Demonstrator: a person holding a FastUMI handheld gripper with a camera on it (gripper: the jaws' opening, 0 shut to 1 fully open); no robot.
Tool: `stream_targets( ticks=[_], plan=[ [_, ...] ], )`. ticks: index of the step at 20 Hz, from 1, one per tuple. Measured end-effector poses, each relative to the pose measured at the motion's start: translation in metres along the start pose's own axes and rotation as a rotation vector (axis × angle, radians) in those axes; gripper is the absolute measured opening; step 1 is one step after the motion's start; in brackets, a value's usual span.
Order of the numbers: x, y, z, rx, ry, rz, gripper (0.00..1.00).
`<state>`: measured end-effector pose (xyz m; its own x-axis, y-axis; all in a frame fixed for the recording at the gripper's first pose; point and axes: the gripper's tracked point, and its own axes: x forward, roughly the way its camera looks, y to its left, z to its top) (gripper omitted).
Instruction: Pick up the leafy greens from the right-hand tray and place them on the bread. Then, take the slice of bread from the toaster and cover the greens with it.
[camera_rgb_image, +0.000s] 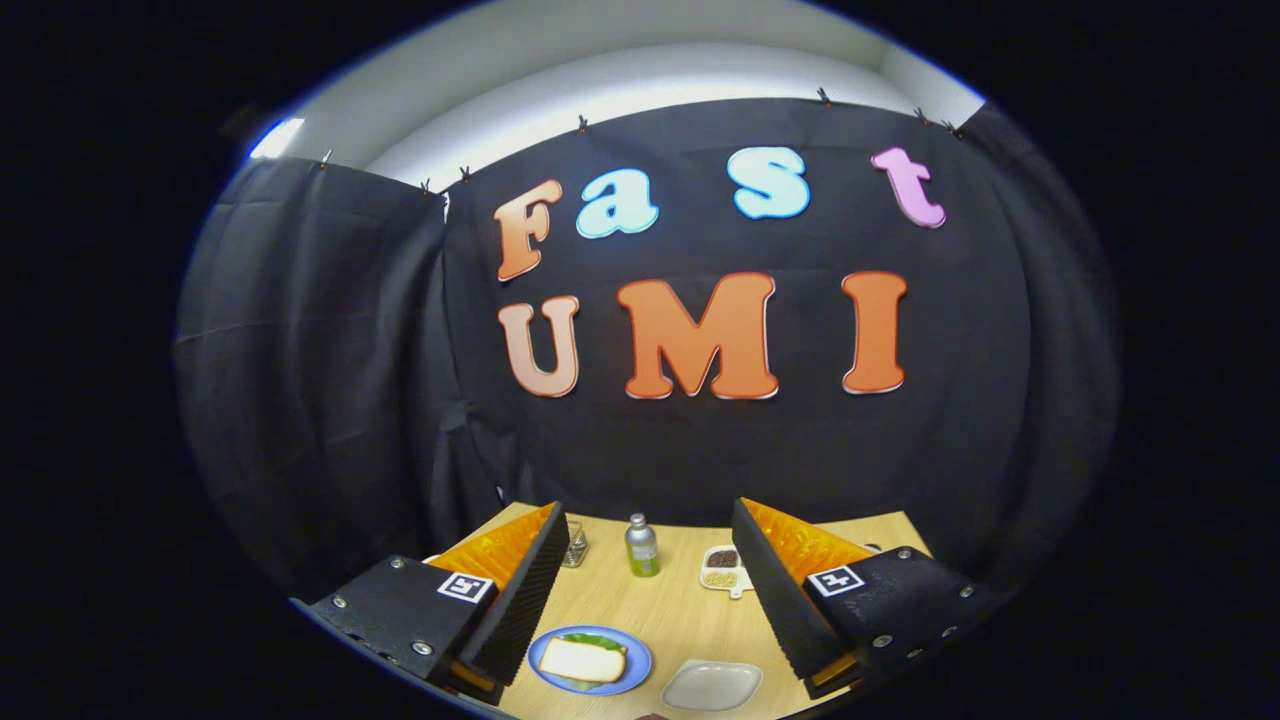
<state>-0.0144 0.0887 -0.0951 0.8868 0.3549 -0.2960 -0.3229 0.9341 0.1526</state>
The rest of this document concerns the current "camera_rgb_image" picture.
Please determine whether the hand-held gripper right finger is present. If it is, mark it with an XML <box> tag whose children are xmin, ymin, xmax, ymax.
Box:
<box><xmin>731</xmin><ymin>496</ymin><xmax>1004</xmax><ymax>704</ymax></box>

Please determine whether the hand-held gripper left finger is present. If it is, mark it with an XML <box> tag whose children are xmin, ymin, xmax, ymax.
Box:
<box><xmin>305</xmin><ymin>500</ymin><xmax>572</xmax><ymax>707</ymax></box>

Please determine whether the green lettuce leaf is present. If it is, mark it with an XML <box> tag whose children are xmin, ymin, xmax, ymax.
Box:
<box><xmin>556</xmin><ymin>630</ymin><xmax>628</xmax><ymax>692</ymax></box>

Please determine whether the toasted bread slice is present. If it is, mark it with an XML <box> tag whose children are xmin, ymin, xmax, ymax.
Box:
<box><xmin>537</xmin><ymin>637</ymin><xmax>630</xmax><ymax>685</ymax></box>

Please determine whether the white divided dish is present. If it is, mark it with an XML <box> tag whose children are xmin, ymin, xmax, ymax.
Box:
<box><xmin>698</xmin><ymin>543</ymin><xmax>754</xmax><ymax>601</ymax></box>

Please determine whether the white oval dish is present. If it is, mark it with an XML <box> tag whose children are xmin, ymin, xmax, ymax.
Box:
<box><xmin>660</xmin><ymin>658</ymin><xmax>765</xmax><ymax>714</ymax></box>

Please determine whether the aluminium bottle with green label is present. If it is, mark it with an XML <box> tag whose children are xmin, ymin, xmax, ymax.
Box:
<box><xmin>624</xmin><ymin>513</ymin><xmax>662</xmax><ymax>579</ymax></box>

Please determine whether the blue round plate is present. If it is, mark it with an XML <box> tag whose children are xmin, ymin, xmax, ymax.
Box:
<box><xmin>526</xmin><ymin>624</ymin><xmax>654</xmax><ymax>697</ymax></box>

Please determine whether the row of black cloth clips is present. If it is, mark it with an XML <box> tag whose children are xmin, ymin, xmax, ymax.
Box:
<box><xmin>317</xmin><ymin>86</ymin><xmax>967</xmax><ymax>197</ymax></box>

